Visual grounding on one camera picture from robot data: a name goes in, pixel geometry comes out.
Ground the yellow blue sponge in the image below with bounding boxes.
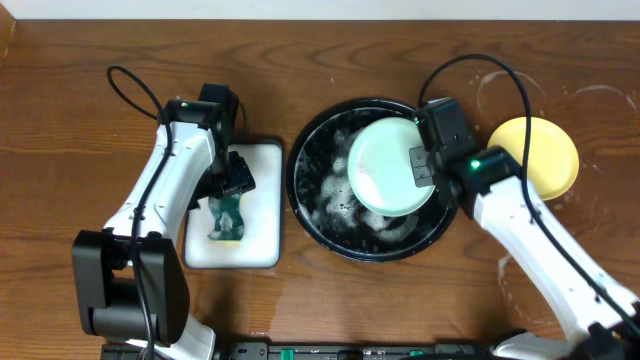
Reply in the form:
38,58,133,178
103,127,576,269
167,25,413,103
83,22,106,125
207,194,245,242

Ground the pale green plate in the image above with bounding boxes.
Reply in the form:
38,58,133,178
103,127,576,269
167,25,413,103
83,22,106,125
347,117,435,217

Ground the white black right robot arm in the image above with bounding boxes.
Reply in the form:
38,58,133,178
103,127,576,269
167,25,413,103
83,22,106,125
414,98,639,359

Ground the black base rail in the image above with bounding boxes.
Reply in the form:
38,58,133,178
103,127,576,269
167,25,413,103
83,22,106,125
99,341,501,360

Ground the yellow plate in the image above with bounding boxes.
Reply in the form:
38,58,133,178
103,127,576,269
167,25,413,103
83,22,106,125
488,117,579,200

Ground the black round tray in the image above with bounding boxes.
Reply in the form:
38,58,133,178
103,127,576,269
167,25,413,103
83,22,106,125
286,98,456,263

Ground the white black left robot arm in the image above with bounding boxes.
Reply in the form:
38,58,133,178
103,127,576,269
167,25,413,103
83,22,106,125
72,100,255,359

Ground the black rectangular foam tray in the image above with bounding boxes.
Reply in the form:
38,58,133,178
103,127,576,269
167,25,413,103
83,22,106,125
183,142,283,269

